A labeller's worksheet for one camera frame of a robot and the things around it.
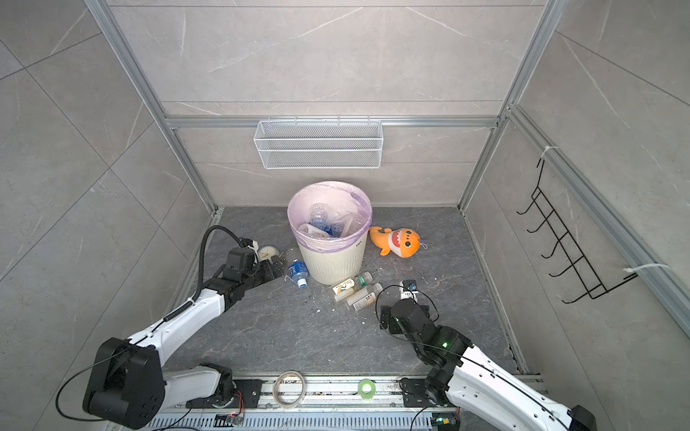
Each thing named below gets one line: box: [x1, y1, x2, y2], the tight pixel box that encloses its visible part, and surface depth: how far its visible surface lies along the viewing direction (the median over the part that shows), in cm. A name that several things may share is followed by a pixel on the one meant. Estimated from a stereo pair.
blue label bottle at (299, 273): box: [287, 258, 310, 290], surface depth 95 cm
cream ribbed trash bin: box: [296, 235, 370, 286], surface depth 85 cm
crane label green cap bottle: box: [331, 271, 374, 302], surface depth 92 cm
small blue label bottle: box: [329, 222, 345, 238], surface depth 100 cm
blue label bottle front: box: [309, 202, 331, 230], surface depth 94 cm
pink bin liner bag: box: [287, 180, 373, 253], surface depth 88 cm
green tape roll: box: [357, 378, 377, 402], surface depth 76 cm
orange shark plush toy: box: [368, 226, 422, 258], surface depth 101 cm
